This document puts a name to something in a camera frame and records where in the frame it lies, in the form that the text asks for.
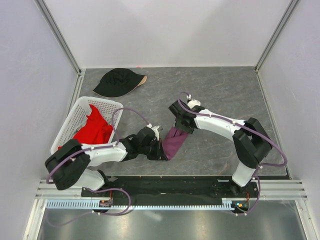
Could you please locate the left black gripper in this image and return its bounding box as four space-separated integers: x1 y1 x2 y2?
139 137 168 161

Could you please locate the purple cloth napkin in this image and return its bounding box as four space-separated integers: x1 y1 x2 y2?
162 125 189 161

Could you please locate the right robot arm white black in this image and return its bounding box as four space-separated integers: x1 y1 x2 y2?
168 100 272 197

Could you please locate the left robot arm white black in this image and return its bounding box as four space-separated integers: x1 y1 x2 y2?
44 124 168 197

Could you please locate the red cloth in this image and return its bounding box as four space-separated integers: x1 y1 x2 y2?
71 104 113 145

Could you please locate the black bucket hat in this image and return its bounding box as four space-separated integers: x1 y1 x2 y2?
93 68 148 98

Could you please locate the white plastic basket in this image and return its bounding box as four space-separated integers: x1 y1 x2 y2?
50 96 124 154

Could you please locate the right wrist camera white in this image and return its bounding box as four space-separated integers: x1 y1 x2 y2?
186 94 201 109

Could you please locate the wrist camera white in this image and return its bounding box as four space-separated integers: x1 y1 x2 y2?
186 94 201 109
151 125 163 140

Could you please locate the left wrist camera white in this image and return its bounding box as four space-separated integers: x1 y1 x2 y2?
151 125 163 140

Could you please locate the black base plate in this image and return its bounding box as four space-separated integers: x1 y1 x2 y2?
80 175 260 204

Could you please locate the blue cable duct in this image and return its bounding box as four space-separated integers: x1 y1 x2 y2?
46 199 240 211

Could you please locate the right aluminium frame post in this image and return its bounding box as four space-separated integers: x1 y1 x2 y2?
254 0 300 74

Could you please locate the aluminium frame post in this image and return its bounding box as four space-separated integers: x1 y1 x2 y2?
34 0 82 75
254 0 300 74

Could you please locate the left aluminium frame post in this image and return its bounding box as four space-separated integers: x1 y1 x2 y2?
34 0 82 75

